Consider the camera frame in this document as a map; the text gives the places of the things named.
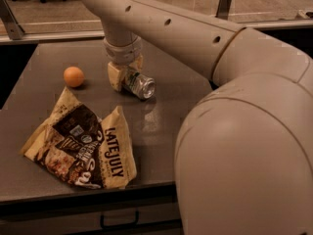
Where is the left metal railing bracket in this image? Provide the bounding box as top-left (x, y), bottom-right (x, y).
top-left (0, 0), bottom-right (24, 40)

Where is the grey cabinet drawer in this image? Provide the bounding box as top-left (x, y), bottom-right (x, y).
top-left (0, 191), bottom-right (184, 235)

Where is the right metal railing bracket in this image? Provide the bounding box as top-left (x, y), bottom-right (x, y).
top-left (216, 0), bottom-right (232, 20)

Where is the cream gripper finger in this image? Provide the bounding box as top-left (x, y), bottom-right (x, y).
top-left (130, 54), bottom-right (144, 71)
top-left (108, 62), bottom-right (126, 92)

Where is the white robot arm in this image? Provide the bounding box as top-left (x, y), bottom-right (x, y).
top-left (81, 0), bottom-right (313, 235)

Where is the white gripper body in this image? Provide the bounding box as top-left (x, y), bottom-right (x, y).
top-left (104, 37), bottom-right (142, 65)

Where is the metal railing bracket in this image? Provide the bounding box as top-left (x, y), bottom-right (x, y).
top-left (216, 0), bottom-right (232, 20)
top-left (0, 0), bottom-right (24, 40)

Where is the orange fruit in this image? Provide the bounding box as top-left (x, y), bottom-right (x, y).
top-left (64, 67), bottom-right (85, 88)

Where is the Late July chip bag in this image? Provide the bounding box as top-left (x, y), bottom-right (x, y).
top-left (21, 89), bottom-right (137, 189)

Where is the black drawer handle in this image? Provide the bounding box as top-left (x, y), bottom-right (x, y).
top-left (100, 211), bottom-right (139, 231)

